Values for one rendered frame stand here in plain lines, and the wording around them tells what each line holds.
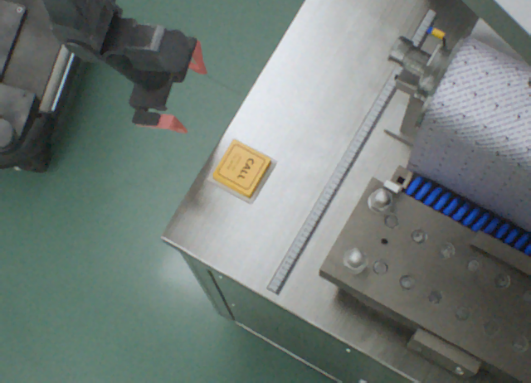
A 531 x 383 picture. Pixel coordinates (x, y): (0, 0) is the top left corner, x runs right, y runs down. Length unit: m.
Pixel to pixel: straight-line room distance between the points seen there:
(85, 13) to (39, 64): 1.21
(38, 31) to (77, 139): 0.31
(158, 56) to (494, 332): 0.61
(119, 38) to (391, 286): 0.52
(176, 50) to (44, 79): 1.14
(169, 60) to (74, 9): 0.16
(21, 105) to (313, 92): 0.92
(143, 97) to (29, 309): 1.22
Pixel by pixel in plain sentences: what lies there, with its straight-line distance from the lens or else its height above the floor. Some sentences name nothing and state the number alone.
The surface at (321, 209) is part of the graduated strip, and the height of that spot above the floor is 0.90.
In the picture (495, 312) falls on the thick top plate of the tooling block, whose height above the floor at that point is 1.03.
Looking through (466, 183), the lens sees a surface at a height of 1.10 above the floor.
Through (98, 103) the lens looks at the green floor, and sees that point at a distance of 2.73.
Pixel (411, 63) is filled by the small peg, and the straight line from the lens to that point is 1.36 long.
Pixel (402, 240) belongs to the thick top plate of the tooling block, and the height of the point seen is 1.03.
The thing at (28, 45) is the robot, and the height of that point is 0.24.
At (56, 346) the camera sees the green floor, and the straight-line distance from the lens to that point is 2.62.
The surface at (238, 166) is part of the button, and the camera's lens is 1.68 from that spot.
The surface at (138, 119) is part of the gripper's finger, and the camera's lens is 1.53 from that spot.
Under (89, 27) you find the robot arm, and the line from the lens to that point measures 1.35.
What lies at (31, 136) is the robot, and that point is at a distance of 2.48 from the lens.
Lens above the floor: 2.53
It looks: 75 degrees down
